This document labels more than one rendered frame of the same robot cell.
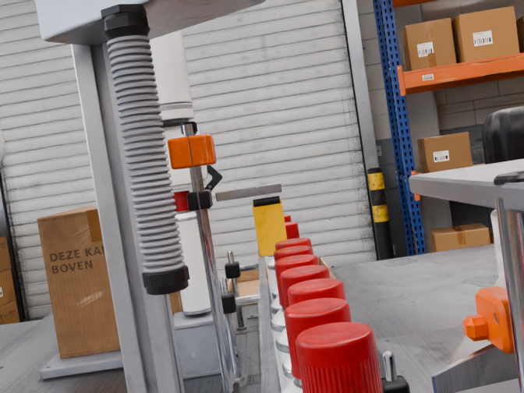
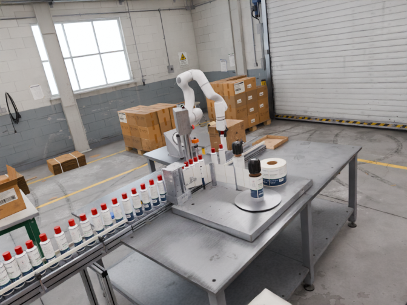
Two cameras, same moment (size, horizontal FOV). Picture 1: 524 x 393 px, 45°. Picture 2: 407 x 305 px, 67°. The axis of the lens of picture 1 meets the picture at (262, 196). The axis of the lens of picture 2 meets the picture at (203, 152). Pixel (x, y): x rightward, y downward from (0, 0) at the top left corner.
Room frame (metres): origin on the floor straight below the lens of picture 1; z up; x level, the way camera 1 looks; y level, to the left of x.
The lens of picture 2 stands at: (-1.04, -1.71, 1.90)
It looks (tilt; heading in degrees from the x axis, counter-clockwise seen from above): 19 degrees down; 46
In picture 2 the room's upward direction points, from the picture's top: 9 degrees counter-clockwise
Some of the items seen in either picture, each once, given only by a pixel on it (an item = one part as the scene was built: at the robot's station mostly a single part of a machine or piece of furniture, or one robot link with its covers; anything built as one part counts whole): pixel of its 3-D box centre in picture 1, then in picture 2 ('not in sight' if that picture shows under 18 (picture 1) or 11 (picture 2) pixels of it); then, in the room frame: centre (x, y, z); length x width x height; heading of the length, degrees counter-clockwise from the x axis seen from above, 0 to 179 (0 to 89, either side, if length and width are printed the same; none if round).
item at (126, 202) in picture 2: not in sight; (127, 207); (-0.16, -0.02, 0.98); 0.05 x 0.05 x 0.20
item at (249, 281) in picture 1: (279, 280); (270, 141); (1.63, -0.01, 0.85); 0.30 x 0.26 x 0.04; 0
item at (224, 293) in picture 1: (244, 327); not in sight; (0.96, 0.06, 0.91); 0.07 x 0.03 x 0.16; 90
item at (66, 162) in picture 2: not in sight; (66, 162); (1.16, 4.50, 0.11); 0.65 x 0.54 x 0.22; 170
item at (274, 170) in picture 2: not in sight; (272, 172); (0.77, -0.56, 0.95); 0.20 x 0.20 x 0.14
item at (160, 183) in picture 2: not in sight; (162, 188); (0.14, -0.02, 0.98); 0.05 x 0.05 x 0.20
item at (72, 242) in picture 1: (128, 267); (227, 135); (1.32, 0.30, 0.99); 0.30 x 0.24 x 0.27; 0
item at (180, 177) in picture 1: (174, 153); (221, 123); (1.06, 0.13, 1.20); 0.10 x 0.07 x 0.11; 90
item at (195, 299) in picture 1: (189, 251); (223, 141); (1.06, 0.14, 1.03); 0.05 x 0.05 x 0.20
